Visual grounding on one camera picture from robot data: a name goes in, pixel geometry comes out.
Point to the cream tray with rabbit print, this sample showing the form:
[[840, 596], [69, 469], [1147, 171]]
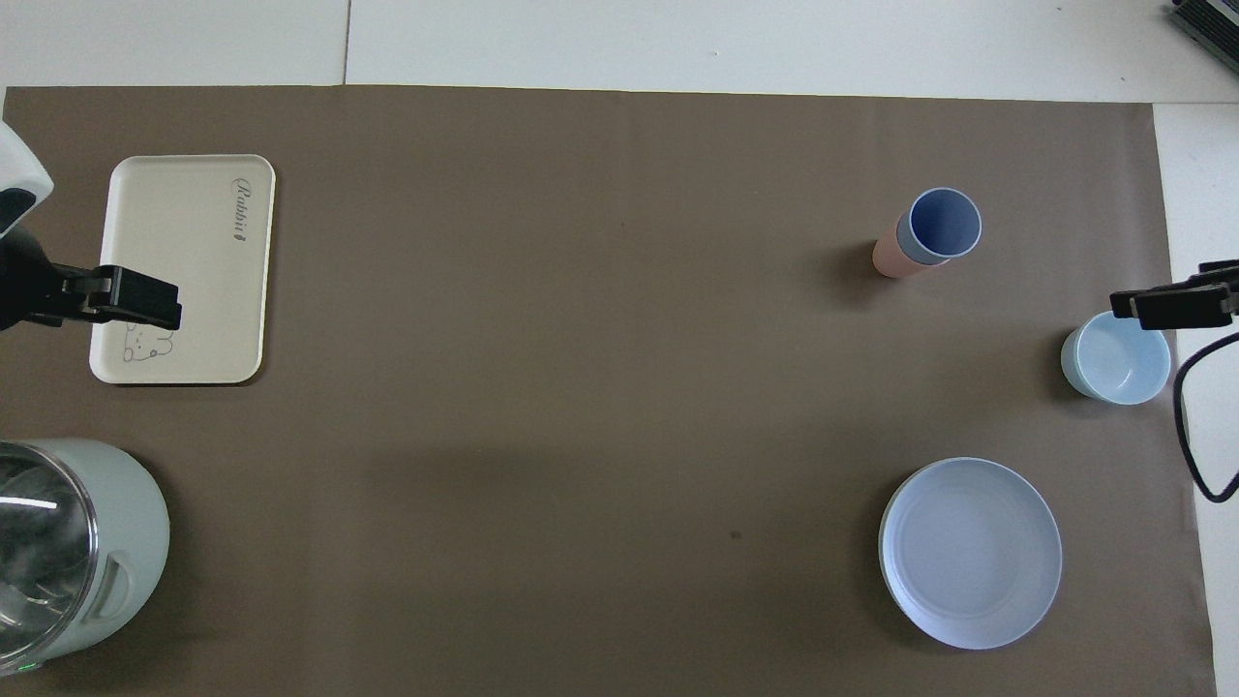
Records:
[[194, 252]]

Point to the pale blue plate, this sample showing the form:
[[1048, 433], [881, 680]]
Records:
[[973, 552]]

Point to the pink cup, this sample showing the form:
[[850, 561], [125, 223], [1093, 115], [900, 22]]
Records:
[[892, 259]]

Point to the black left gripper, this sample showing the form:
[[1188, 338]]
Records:
[[19, 281]]

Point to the brown paper table mat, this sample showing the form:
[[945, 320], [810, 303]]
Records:
[[600, 339]]

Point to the pale green electric pot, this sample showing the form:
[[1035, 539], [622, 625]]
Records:
[[131, 542]]

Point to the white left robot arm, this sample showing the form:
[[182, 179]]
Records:
[[19, 169]]

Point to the blue ribbed cup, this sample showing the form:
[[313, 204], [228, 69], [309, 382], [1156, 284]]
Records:
[[944, 225]]

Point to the light blue bowl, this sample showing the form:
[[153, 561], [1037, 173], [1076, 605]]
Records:
[[1123, 363]]

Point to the glass pot lid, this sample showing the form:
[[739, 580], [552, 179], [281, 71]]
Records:
[[39, 552]]

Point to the dark grey ridged device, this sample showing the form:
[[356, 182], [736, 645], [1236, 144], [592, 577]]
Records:
[[1210, 24]]

